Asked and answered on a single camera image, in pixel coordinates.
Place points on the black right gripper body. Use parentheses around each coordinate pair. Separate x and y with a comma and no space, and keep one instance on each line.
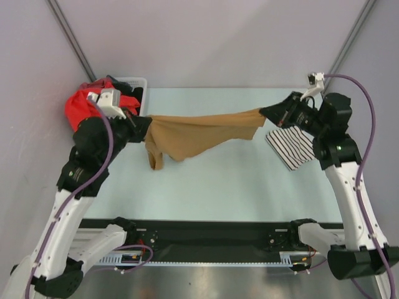
(300,115)

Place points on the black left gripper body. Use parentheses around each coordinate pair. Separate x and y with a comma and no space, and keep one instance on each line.
(121,129)

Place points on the black white striped tank top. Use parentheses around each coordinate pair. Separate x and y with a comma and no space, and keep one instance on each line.
(292,146)

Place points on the tan brown garment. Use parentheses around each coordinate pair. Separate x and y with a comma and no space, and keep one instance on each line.
(182,137)

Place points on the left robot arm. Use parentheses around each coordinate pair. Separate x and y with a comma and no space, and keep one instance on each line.
(53,270)

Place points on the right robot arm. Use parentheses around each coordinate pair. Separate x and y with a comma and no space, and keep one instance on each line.
(364,250)

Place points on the black garment in basket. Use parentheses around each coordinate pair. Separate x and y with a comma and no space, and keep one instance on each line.
(127,90)

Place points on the white plastic laundry basket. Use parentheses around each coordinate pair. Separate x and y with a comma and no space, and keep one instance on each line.
(135,82)

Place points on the dark blue garment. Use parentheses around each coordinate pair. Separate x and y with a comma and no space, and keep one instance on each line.
(111,78)

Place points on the red garment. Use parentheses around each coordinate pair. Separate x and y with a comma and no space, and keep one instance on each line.
(77,108)

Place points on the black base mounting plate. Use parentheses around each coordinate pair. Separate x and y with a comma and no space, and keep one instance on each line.
(221,241)

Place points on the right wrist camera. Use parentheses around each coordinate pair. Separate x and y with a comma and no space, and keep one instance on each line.
(316,85)

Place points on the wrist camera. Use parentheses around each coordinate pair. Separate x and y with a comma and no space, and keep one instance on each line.
(316,85)
(108,100)

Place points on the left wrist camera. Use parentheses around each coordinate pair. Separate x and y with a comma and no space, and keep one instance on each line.
(108,100)

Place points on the white slotted cable duct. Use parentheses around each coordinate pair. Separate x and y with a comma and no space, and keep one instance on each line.
(132,260)

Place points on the right aluminium corner post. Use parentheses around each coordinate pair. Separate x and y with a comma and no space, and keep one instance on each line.
(354,32)

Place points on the aluminium corner post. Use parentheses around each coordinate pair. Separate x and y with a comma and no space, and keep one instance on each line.
(71,38)
(354,32)

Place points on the left aluminium corner post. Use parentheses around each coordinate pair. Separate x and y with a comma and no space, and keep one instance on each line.
(71,38)

